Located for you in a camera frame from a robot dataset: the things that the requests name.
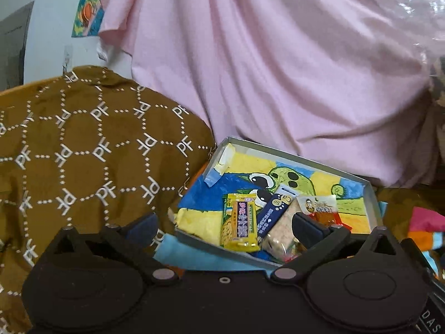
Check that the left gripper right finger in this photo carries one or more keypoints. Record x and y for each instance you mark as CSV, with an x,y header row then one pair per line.
x,y
322,245

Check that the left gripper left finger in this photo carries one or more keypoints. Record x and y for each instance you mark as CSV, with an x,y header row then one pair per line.
x,y
128,244

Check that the brown snack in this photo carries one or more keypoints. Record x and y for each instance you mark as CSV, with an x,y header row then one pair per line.
x,y
323,209

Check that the blue rice cracker packet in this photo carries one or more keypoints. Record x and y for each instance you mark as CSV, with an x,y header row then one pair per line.
x,y
274,228

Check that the yellow biscuit packet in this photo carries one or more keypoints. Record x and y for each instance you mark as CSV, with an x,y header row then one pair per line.
x,y
239,226

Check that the grey tray with drawing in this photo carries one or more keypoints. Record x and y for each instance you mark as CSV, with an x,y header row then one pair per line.
x,y
239,166

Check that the brown PF patterned pillow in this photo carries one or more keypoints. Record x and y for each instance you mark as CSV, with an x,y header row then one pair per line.
x,y
86,150

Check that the pink hanging cloth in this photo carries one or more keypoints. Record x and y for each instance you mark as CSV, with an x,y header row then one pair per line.
x,y
341,82

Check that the dark wooden door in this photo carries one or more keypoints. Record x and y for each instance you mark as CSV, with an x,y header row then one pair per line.
x,y
14,30

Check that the white wall socket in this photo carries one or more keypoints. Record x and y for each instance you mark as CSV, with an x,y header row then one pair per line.
x,y
67,59

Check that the colourful wall poster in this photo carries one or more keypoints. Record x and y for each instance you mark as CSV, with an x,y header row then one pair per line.
x,y
88,18

